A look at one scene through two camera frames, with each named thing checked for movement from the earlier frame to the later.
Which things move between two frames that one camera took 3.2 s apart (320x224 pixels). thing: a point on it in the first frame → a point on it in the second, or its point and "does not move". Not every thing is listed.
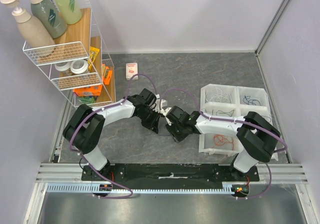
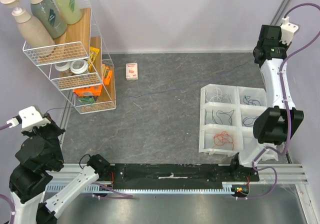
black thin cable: [224, 112] does not move
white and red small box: [131, 69] does not move
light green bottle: [67, 3] does not move
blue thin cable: [245, 100] does not move
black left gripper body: [149, 117] → [50, 130]
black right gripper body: [175, 130] → [269, 31]
